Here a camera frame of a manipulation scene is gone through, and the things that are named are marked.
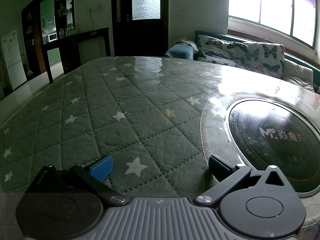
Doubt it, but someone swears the white refrigerator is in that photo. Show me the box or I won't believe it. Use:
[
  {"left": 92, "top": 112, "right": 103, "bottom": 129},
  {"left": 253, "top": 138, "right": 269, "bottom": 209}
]
[{"left": 0, "top": 31, "right": 27, "bottom": 92}]

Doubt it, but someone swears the blue armrest cover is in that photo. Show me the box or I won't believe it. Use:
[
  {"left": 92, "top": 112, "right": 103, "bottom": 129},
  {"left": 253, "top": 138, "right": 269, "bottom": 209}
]
[{"left": 165, "top": 44, "right": 195, "bottom": 60}]

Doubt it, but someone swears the dark door with frosted glass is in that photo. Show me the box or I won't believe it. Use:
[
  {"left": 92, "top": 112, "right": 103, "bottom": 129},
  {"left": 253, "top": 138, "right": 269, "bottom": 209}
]
[{"left": 111, "top": 0, "right": 169, "bottom": 57}]

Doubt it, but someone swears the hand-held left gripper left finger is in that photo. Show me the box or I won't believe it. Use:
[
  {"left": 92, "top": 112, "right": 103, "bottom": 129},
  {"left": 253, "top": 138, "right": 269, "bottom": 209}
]
[{"left": 26, "top": 155, "right": 127, "bottom": 204}]

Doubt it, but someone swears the black round induction cooktop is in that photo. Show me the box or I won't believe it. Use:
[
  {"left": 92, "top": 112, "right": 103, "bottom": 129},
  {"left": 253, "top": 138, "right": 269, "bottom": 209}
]
[{"left": 228, "top": 99, "right": 320, "bottom": 197}]

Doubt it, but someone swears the dark wooden cabinet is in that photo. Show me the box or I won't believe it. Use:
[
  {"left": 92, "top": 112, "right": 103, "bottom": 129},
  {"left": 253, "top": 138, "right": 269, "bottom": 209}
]
[{"left": 21, "top": 0, "right": 112, "bottom": 83}]

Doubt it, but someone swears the butterfly print cushion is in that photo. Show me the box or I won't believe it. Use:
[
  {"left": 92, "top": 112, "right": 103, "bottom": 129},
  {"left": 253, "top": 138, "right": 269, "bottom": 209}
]
[
  {"left": 244, "top": 42, "right": 285, "bottom": 78},
  {"left": 195, "top": 34, "right": 250, "bottom": 68}
]

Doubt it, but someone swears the beige crumpled cloth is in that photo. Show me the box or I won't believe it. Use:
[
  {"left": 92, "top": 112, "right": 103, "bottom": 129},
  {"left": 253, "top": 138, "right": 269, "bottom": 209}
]
[{"left": 176, "top": 37, "right": 199, "bottom": 50}]

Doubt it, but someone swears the window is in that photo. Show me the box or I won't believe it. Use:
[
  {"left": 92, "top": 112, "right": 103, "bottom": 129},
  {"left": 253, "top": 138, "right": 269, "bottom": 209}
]
[{"left": 228, "top": 0, "right": 320, "bottom": 55}]

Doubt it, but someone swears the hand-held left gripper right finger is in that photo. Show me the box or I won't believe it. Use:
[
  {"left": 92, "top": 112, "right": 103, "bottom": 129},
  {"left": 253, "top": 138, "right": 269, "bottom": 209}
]
[{"left": 194, "top": 154, "right": 293, "bottom": 204}]

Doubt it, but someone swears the beige cushion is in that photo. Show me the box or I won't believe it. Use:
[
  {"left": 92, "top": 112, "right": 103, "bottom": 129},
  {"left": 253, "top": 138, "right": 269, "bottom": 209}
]
[{"left": 282, "top": 59, "right": 314, "bottom": 92}]

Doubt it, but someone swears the teal sofa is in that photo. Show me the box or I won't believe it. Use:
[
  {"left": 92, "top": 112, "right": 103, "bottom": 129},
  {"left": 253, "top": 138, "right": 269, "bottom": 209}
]
[{"left": 164, "top": 30, "right": 320, "bottom": 94}]

